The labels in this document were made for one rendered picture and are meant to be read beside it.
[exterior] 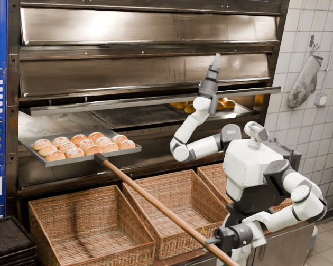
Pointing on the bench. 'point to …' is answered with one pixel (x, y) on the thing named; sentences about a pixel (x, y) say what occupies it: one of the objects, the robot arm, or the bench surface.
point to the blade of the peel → (70, 141)
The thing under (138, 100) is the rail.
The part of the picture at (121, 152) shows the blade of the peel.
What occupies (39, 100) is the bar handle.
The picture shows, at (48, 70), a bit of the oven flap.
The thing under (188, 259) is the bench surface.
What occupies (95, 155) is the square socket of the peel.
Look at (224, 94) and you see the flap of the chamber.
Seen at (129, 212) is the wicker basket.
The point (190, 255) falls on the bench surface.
